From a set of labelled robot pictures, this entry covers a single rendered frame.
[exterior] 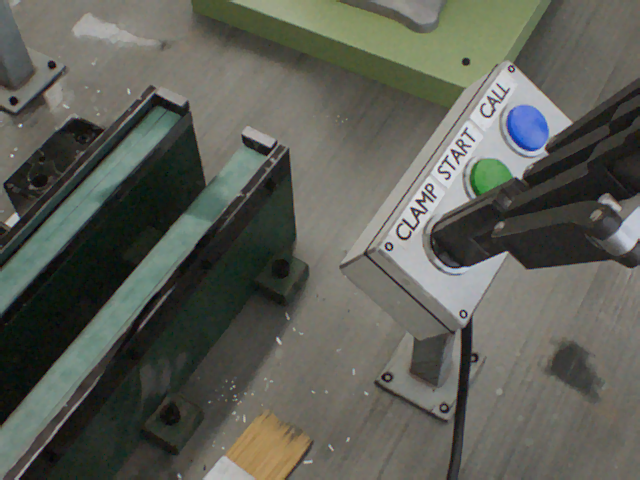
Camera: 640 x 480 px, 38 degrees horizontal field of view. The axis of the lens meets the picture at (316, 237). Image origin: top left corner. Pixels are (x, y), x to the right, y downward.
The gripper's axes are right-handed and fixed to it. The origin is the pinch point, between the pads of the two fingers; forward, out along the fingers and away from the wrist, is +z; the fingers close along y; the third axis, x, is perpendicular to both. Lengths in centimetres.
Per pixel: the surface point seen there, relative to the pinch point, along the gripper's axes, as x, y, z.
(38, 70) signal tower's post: -32, -15, 55
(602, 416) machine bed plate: 24.2, -8.6, 20.1
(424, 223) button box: -1.9, 0.2, 4.0
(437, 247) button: -0.6, 1.0, 3.6
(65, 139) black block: -23.6, -5.9, 43.1
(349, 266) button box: -3.2, 3.5, 7.6
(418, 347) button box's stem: 8.9, -3.8, 23.3
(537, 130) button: 0.5, -10.1, 3.2
